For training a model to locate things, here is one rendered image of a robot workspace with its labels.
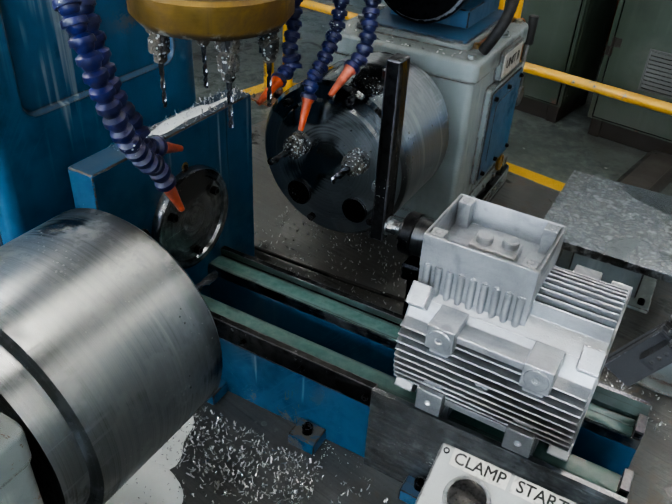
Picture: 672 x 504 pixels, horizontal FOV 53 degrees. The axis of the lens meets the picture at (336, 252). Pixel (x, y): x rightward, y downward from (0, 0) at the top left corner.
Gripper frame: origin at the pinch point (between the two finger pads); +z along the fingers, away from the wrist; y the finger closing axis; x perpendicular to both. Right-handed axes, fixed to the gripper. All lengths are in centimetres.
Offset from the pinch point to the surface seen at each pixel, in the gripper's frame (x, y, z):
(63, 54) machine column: -68, 0, 25
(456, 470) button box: -7.5, 18.5, 8.1
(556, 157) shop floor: 8, -275, 123
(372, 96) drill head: -40, -29, 17
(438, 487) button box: -7.8, 20.2, 9.1
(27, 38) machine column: -70, 4, 22
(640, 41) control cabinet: -3, -309, 66
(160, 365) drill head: -31.0, 23.1, 20.1
